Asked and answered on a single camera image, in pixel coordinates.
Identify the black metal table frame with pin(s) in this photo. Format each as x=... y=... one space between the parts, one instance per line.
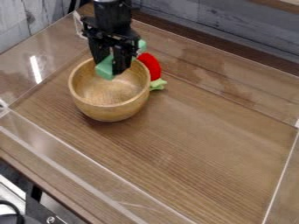
x=36 y=210

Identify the green rectangular block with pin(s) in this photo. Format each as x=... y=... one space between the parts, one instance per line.
x=103 y=68

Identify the red plush strawberry toy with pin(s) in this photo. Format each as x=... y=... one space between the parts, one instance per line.
x=155 y=70

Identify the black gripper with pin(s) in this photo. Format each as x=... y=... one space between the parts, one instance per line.
x=108 y=30

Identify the brown wooden bowl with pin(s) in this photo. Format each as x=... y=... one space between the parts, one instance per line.
x=108 y=100

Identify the clear acrylic corner bracket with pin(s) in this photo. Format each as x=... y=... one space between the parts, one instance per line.
x=77 y=25

